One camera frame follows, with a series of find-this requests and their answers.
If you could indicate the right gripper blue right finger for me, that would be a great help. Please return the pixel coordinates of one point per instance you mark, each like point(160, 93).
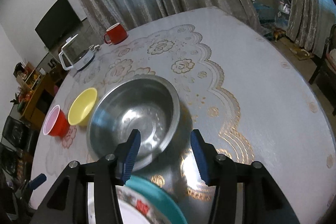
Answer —
point(204, 154)

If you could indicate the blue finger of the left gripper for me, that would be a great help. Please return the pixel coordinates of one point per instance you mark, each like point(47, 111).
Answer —
point(37, 182)

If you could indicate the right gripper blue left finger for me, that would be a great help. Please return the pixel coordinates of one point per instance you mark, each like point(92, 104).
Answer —
point(126, 154)

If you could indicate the stainless steel bowl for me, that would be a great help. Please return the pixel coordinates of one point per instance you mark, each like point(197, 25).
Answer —
point(147, 103)

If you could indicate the white plate with blue pattern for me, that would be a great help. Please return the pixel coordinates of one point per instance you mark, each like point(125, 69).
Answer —
point(135, 208)

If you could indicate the turquoise plastic plate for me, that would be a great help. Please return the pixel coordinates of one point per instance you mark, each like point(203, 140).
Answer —
point(157, 197)

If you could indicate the black chair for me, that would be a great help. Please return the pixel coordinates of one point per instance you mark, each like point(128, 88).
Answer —
point(18, 134)

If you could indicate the red plastic bowl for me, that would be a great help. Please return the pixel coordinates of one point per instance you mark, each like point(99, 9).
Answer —
point(56, 123)

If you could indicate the yellow plastic bowl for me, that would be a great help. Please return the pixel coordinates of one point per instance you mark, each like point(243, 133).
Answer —
point(81, 109)

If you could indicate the wooden sideboard cabinet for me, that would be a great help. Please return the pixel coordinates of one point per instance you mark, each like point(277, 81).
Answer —
point(36, 93)

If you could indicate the white electric kettle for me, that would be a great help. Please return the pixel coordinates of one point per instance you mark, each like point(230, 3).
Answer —
point(75, 54)

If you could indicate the red mug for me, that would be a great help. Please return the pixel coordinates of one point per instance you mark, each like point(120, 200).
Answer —
point(115, 34)

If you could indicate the black wall television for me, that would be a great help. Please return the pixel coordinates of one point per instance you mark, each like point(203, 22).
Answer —
point(58, 21)

